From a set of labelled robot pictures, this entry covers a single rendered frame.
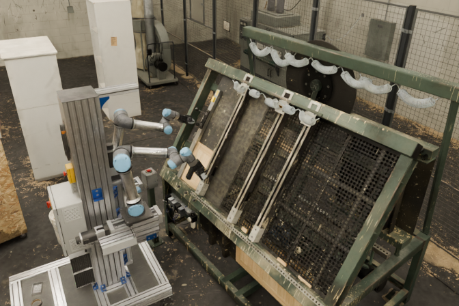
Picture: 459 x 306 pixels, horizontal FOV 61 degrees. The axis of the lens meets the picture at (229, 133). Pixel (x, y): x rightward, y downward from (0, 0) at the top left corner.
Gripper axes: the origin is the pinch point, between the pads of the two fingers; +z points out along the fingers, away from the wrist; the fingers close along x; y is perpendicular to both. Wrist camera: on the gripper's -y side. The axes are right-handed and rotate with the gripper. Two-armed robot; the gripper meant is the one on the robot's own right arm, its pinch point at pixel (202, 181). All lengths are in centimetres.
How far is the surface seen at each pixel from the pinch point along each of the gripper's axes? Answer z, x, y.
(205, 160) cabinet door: 29, 53, 17
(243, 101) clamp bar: -8, 41, 73
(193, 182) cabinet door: 41, 53, -4
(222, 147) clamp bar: 17, 37, 35
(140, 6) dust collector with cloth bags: 48, 621, 151
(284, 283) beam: 54, -80, 0
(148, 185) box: 36, 85, -40
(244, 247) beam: 51, -37, -5
